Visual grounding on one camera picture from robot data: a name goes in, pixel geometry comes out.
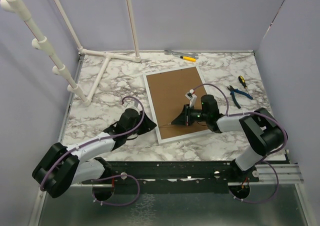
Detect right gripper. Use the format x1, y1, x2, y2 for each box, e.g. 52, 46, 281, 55
172, 103, 210, 126

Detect white picture frame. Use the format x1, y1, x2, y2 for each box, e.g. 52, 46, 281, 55
143, 66, 210, 145

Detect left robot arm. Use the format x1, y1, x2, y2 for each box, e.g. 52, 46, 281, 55
31, 108, 157, 198

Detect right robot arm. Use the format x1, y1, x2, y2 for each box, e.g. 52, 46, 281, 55
171, 94, 288, 182

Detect yellow utility knife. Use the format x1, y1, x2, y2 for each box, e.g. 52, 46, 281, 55
180, 56, 196, 63

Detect silver wrench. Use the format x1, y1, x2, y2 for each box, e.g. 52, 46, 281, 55
164, 49, 199, 60

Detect black yellow screwdriver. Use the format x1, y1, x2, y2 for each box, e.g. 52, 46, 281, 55
238, 75, 247, 89

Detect white PVC pipe rack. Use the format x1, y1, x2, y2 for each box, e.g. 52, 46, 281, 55
0, 0, 143, 107

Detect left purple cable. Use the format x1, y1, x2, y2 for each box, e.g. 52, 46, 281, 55
39, 95, 145, 207

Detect purple cable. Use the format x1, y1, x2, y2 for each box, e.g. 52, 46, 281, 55
39, 95, 145, 207
192, 83, 288, 204

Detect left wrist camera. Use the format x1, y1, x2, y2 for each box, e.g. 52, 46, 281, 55
124, 99, 139, 112

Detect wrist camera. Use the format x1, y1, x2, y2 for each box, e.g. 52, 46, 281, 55
185, 89, 197, 109
124, 99, 139, 112

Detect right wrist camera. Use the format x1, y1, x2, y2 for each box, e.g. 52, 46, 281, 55
185, 89, 197, 109

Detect blue handled pliers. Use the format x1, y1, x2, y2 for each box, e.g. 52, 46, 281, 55
227, 84, 254, 109

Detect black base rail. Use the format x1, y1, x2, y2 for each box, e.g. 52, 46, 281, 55
83, 161, 259, 194

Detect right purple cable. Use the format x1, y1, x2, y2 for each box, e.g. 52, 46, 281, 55
192, 83, 288, 204

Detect aluminium extrusion rail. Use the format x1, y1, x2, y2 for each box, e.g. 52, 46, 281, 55
224, 164, 304, 186

